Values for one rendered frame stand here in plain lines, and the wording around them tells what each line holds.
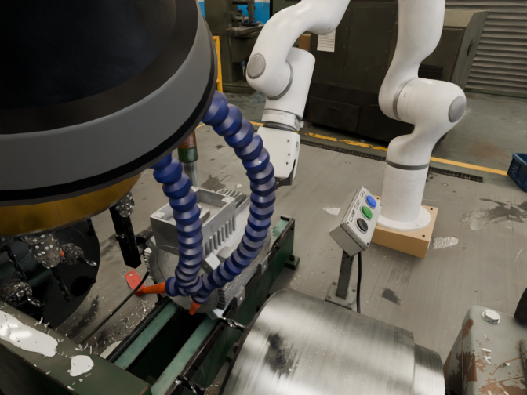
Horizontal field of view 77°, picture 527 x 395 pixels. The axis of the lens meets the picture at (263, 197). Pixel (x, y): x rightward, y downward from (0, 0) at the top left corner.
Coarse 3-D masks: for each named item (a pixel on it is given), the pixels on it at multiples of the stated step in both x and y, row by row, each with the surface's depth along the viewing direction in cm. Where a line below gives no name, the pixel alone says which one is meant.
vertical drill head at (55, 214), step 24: (96, 192) 29; (120, 192) 31; (0, 216) 26; (24, 216) 26; (48, 216) 27; (72, 216) 28; (0, 240) 34; (24, 240) 29; (48, 240) 30; (48, 264) 32
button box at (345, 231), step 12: (360, 192) 75; (348, 204) 74; (360, 204) 73; (336, 216) 73; (348, 216) 67; (360, 216) 70; (336, 228) 67; (348, 228) 66; (372, 228) 70; (336, 240) 68; (348, 240) 67; (360, 240) 66; (348, 252) 68
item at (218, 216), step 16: (208, 192) 64; (160, 208) 59; (208, 208) 64; (224, 208) 60; (160, 224) 57; (208, 224) 56; (224, 224) 61; (160, 240) 59; (176, 240) 57; (208, 240) 57; (224, 240) 62
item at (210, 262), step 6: (150, 240) 60; (150, 246) 61; (156, 246) 60; (210, 258) 56; (216, 258) 57; (204, 264) 56; (210, 264) 56; (216, 264) 57; (210, 270) 56; (162, 294) 68; (210, 312) 62; (216, 312) 62; (222, 312) 63; (210, 318) 63; (216, 318) 62
